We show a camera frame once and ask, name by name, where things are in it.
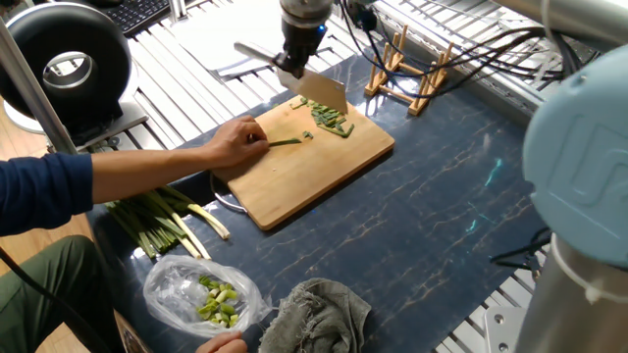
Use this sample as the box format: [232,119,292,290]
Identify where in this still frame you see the long black cable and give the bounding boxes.
[0,247,107,353]

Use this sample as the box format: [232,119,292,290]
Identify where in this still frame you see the grey-green cloth rag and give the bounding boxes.
[258,277,373,353]

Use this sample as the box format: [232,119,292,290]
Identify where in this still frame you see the steel cleaver knife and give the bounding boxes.
[233,40,349,116]

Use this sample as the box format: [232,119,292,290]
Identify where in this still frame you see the scallion stalk with white end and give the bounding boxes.
[131,195,203,261]
[141,189,213,261]
[159,184,233,241]

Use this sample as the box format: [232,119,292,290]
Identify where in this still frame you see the dark blue shirt sleeve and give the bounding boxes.
[0,152,94,237]

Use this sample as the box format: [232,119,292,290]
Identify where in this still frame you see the black ring light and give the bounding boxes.
[0,2,150,148]

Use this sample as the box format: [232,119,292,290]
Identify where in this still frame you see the aluminium frame post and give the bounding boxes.
[0,19,79,156]

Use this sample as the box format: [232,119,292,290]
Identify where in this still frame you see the wooden peg rack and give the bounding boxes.
[363,24,455,118]

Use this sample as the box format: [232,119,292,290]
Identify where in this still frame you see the green trousers leg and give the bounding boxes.
[0,234,124,353]

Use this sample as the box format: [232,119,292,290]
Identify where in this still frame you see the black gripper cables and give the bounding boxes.
[338,0,602,100]

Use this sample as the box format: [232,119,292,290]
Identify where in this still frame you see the person's left hand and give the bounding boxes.
[203,115,271,171]

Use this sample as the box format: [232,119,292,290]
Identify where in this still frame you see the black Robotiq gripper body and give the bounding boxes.
[280,17,329,58]

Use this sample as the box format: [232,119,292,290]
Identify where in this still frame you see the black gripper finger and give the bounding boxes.
[272,48,301,80]
[297,42,325,75]

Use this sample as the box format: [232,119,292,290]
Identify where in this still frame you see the chopped scallion pieces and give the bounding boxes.
[288,96,356,140]
[195,275,240,328]

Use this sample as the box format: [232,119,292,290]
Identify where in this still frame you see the white paper sheets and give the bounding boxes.
[169,0,354,79]

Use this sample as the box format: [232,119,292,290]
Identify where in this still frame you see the person's left forearm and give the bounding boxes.
[90,145,213,205]

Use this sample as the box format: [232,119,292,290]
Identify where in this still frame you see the clear plastic bag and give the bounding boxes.
[142,254,273,339]

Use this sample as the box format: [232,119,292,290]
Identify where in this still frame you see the person's right hand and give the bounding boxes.
[194,330,249,353]

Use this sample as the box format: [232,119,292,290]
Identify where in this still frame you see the black computer keyboard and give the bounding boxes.
[100,0,173,38]

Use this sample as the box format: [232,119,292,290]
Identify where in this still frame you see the wooden cutting board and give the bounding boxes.
[208,92,396,232]

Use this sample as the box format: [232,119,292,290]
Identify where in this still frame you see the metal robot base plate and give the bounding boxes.
[483,306,529,353]

